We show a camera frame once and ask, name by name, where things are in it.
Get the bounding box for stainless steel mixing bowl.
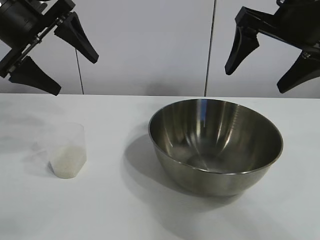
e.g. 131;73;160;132
148;98;285;197

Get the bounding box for clear plastic measuring cup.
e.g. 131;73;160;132
33;122;87;180

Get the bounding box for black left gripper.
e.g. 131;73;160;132
0;0;100;97

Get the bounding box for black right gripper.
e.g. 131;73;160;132
224;0;320;95

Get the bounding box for white rice grains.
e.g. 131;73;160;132
48;146;87;180

